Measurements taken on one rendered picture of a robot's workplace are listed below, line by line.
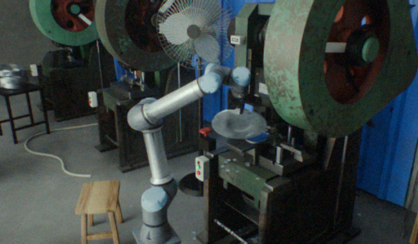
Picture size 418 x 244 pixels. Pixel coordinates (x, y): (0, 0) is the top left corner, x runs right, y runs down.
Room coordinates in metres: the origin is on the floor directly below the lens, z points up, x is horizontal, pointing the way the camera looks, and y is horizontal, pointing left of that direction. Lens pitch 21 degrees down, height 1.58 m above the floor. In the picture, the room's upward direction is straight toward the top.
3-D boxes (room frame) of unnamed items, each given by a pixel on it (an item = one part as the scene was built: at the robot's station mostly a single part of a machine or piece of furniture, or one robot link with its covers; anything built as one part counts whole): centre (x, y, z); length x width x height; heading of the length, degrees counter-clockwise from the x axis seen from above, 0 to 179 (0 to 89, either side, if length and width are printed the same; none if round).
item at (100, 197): (2.06, 0.72, 0.16); 0.34 x 0.24 x 0.34; 10
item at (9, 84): (3.89, 2.12, 0.40); 0.45 x 0.40 x 0.79; 50
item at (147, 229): (1.49, 0.26, 0.50); 0.15 x 0.15 x 0.10
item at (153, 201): (1.50, 0.26, 0.62); 0.13 x 0.12 x 0.14; 168
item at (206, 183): (2.29, -0.30, 0.45); 0.92 x 0.12 x 0.90; 128
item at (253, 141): (1.88, -0.22, 0.72); 0.25 x 0.14 x 0.14; 128
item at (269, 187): (1.87, -0.63, 0.45); 0.92 x 0.12 x 0.90; 128
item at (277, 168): (1.99, -0.35, 0.68); 0.45 x 0.30 x 0.06; 38
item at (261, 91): (1.96, -0.32, 1.04); 0.17 x 0.15 x 0.30; 128
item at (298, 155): (1.86, -0.46, 0.76); 0.17 x 0.06 x 0.10; 38
